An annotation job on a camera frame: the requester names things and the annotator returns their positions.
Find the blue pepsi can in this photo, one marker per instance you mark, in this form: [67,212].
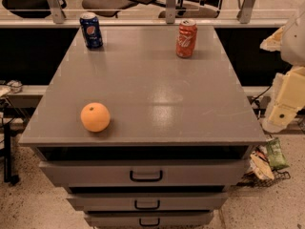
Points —
[91,31]

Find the black stand leg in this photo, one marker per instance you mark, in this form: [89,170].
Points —
[6,154]

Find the brown office chair centre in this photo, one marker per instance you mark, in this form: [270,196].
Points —
[107,8]

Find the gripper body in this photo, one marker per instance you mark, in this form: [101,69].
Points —
[294,45]

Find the bottom grey drawer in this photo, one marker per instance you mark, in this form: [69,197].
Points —
[149,219]

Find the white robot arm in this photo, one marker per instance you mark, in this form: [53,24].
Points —
[289,40]

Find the green snack bag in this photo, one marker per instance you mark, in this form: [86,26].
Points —
[275,156]

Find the wire basket with snack bags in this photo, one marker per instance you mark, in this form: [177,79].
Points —
[260,174]

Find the grey drawer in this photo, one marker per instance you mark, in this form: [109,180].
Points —
[147,201]
[123,173]
[149,219]

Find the red coke can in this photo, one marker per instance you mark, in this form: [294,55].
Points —
[186,38]

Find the grey drawer cabinet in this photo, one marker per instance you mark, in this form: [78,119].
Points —
[162,107]

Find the dark office chair left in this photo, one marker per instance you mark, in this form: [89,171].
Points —
[31,9]

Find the top grey drawer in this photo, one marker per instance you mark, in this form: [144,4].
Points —
[123,173]

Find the middle grey drawer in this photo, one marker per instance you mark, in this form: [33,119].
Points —
[147,201]

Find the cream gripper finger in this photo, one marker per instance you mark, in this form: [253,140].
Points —
[277,118]

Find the orange fruit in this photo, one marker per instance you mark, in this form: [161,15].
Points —
[95,117]

